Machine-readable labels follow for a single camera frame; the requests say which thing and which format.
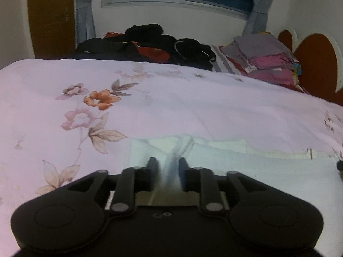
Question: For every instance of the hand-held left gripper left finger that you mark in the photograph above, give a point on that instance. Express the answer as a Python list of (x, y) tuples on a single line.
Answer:
[(154, 171)]

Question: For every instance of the white knitted sweater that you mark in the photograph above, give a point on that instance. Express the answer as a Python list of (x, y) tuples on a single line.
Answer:
[(268, 171)]

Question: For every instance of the grey curtain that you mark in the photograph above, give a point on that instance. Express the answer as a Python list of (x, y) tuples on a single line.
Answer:
[(83, 8), (258, 5)]

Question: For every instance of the brown wooden door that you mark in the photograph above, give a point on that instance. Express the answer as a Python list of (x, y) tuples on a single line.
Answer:
[(51, 18)]

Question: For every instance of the brown and white headboard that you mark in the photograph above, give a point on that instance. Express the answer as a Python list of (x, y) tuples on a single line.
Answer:
[(319, 61)]

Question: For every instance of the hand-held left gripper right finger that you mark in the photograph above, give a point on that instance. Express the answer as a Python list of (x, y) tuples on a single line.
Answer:
[(182, 171)]

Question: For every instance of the stack of folded clothes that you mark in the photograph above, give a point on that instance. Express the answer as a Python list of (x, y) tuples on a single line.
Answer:
[(265, 56)]

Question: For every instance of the striped cloth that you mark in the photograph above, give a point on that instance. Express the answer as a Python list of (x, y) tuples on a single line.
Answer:
[(225, 61)]

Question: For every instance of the pink floral bedsheet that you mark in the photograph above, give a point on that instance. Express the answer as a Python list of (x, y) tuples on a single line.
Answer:
[(174, 104)]

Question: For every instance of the pile of dark clothes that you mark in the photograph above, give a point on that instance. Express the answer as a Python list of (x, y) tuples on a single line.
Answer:
[(150, 45)]

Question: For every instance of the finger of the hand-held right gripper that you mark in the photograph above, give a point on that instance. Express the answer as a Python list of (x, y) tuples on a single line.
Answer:
[(340, 165)]

